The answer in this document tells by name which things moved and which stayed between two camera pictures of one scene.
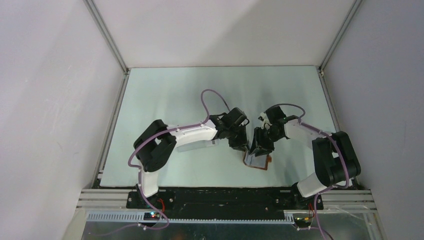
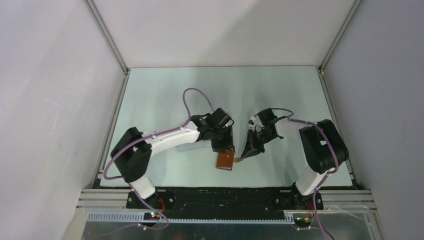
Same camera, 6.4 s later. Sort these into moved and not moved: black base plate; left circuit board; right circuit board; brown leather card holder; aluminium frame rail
Moved: brown leather card holder
Not moved: right circuit board; left circuit board; aluminium frame rail; black base plate
